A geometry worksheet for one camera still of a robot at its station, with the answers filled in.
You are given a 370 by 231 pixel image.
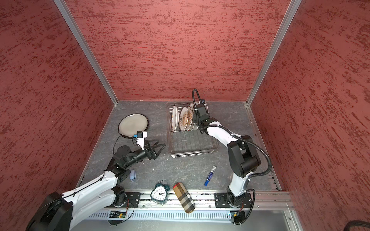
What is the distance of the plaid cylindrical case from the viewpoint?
71 cm

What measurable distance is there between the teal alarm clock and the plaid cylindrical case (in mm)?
50

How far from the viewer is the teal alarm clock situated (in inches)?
28.5
